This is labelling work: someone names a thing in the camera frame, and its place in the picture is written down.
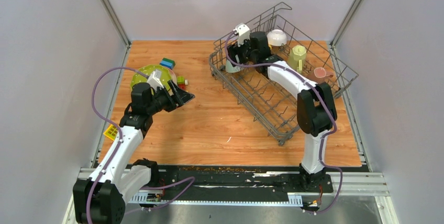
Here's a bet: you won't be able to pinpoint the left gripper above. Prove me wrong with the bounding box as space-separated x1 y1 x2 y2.
147 80 195 115

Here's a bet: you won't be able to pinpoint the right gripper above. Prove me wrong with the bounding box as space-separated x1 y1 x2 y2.
228 35 258 67

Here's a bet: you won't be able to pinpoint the pale green bowl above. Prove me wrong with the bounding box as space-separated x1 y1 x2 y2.
225 60 243 73

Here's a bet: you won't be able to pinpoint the white bowl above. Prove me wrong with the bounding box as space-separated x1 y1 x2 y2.
267 29 287 47

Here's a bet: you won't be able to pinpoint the green polka dot plate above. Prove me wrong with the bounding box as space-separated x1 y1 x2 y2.
130 64 177 93

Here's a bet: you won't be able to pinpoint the pale yellow mug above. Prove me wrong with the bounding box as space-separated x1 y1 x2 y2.
287 44 307 74

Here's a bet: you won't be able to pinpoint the grey wire dish rack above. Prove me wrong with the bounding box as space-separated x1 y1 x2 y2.
209 2 358 145

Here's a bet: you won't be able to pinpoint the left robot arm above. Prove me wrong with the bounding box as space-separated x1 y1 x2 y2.
73 81 195 223

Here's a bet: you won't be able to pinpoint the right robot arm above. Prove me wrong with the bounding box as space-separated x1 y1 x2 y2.
224 30 337 192

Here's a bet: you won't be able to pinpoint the red green toy bricks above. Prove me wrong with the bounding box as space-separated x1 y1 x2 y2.
177 76 188 91

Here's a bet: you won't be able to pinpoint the green blue toy block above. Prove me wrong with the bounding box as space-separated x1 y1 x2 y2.
159 58 176 70

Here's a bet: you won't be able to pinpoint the yellow toy brick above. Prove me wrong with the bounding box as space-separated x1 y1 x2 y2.
103 124 119 141

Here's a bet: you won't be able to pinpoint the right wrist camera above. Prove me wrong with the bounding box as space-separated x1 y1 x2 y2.
233 23 250 47

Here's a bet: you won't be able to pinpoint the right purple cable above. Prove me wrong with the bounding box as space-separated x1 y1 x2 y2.
224 31 344 215

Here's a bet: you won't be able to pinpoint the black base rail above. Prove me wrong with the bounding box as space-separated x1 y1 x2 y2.
144 165 334 204

